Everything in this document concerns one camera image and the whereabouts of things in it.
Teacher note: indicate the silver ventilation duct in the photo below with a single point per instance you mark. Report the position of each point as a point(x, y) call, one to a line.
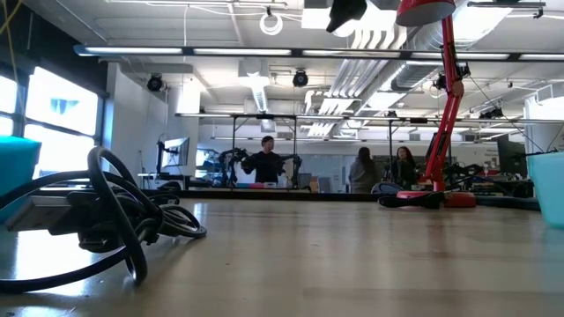
point(414, 75)

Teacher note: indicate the lit monitor on arm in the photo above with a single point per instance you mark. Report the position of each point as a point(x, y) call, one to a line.
point(176, 152)

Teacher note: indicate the person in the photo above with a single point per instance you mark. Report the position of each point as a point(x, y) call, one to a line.
point(403, 169)
point(264, 167)
point(362, 174)

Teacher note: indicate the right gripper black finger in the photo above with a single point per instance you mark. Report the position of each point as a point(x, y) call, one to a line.
point(346, 11)

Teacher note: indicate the red desk lamp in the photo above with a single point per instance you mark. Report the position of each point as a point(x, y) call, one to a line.
point(445, 110)

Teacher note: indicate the large bright window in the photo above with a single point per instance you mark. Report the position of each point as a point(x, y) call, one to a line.
point(61, 105)

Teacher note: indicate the black ceiling spotlight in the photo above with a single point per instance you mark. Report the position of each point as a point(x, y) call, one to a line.
point(154, 83)
point(300, 78)

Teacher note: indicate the teal plastic bin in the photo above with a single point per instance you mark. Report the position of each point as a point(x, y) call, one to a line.
point(546, 189)
point(13, 167)

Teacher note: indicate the rig frame LED light bar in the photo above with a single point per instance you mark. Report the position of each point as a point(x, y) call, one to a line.
point(247, 52)

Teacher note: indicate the silver USB hub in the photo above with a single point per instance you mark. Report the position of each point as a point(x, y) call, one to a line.
point(39, 211)

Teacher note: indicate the dark computer monitor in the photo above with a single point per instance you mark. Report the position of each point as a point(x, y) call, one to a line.
point(511, 156)

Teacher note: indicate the black background robot arm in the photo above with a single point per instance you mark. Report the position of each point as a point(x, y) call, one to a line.
point(229, 163)

